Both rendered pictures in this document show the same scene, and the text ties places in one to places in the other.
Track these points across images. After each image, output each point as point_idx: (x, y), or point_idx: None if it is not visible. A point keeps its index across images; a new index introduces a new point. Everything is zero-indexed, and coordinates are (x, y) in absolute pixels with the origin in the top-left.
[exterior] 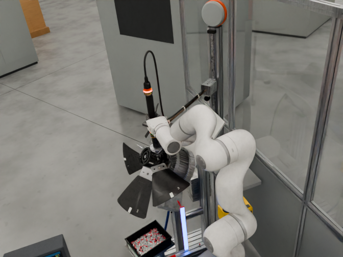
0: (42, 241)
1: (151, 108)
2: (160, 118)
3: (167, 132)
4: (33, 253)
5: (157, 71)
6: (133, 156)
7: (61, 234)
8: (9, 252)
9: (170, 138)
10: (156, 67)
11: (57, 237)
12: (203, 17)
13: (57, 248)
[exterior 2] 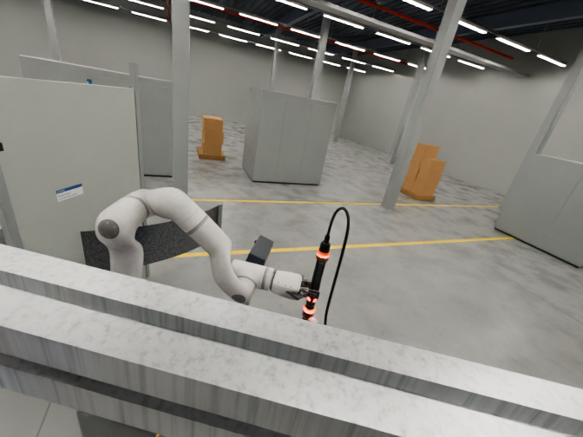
0: (267, 252)
1: (312, 277)
2: (292, 283)
3: (250, 264)
4: (258, 244)
5: (342, 251)
6: None
7: (264, 259)
8: (271, 242)
9: (236, 260)
10: (343, 244)
11: (262, 257)
12: None
13: (251, 251)
